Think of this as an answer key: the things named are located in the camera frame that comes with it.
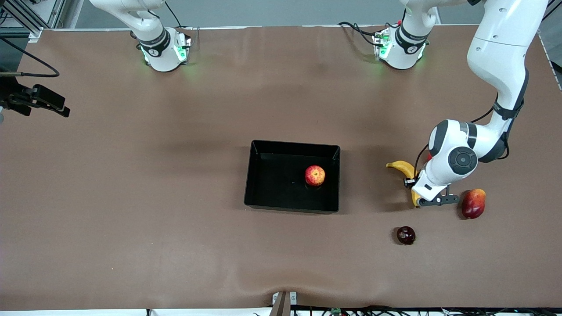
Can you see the brown table cover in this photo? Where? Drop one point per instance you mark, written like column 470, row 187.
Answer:
column 281, row 263

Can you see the red yellow apple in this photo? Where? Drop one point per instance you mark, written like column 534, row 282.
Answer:
column 315, row 175

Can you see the yellow banana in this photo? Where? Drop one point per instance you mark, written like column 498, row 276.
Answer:
column 401, row 166

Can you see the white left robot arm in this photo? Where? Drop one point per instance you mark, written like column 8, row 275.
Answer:
column 500, row 52

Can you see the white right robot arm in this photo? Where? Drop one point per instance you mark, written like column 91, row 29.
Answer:
column 153, row 39

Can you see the dark purple mangosteen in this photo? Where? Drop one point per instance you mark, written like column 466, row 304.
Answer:
column 406, row 235

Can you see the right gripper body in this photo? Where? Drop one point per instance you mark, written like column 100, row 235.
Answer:
column 13, row 97

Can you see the aluminium frame profile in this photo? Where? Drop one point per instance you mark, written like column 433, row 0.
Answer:
column 26, row 19

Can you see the small green circuit board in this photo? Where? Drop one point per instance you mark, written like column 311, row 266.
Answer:
column 336, row 311

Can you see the black plastic box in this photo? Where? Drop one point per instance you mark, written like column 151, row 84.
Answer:
column 272, row 188

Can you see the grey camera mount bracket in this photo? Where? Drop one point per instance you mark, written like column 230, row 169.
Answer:
column 283, row 303

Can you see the red yellow mango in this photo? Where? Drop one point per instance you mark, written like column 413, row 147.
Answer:
column 473, row 204

